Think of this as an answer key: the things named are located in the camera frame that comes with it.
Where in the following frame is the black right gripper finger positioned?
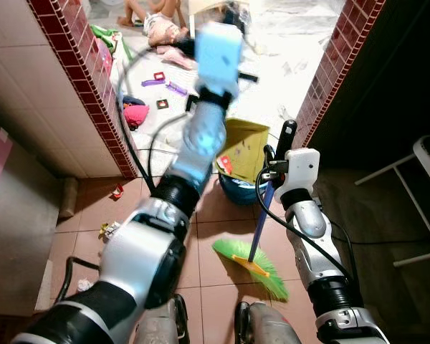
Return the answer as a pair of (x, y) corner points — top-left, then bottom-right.
(274, 119), (299, 155)

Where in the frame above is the yellow dustpan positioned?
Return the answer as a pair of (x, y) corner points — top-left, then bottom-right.
(216, 118), (272, 184)

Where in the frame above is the green broom with blue handle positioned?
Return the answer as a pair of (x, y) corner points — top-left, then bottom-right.
(211, 181), (290, 302)

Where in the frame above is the child lying on floor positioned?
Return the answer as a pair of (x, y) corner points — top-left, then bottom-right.
(145, 11), (196, 51)

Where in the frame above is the blue plastic bucket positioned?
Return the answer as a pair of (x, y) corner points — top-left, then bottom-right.
(217, 171), (272, 207)

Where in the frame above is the red white packet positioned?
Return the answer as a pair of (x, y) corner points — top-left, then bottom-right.
(217, 155), (235, 176)

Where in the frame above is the purple plastic toy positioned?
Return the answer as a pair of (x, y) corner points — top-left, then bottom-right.
(140, 71), (167, 88)
(166, 80), (191, 97)

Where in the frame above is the sitting child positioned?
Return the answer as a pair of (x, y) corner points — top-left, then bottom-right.
(118, 0), (181, 28)

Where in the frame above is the green plastic toy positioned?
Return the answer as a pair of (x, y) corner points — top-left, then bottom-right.
(90, 24), (121, 52)

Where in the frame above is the pink plastic object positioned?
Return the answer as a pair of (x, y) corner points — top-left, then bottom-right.
(121, 102), (151, 130)

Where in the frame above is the black folding chair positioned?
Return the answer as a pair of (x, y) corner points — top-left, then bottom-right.
(353, 133), (430, 269)

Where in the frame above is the grey robot right leg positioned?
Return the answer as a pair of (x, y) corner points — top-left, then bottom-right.
(234, 300), (303, 344)

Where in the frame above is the grey robot leg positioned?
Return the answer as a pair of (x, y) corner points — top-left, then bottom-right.
(234, 300), (303, 344)
(131, 292), (192, 344)

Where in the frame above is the crumpled yellowish wrapper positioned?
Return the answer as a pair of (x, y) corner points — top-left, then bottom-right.
(99, 220), (123, 240)

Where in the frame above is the grey robot left leg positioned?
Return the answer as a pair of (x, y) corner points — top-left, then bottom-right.
(131, 292), (192, 344)

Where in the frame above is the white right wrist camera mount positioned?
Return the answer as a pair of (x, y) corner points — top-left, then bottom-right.
(275, 148), (322, 207)

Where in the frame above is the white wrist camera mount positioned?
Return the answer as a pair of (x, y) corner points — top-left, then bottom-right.
(275, 148), (322, 207)
(194, 21), (244, 92)

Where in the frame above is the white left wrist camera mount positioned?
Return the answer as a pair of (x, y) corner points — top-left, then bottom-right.
(194, 21), (244, 92)

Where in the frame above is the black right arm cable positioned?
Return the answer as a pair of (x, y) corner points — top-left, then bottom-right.
(255, 168), (359, 287)

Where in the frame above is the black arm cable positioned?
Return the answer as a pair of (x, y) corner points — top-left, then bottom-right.
(255, 168), (359, 287)
(113, 43), (201, 196)

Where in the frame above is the thin black floor cable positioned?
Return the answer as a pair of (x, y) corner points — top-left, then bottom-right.
(328, 215), (430, 246)

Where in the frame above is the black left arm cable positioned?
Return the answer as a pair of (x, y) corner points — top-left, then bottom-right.
(113, 43), (201, 196)

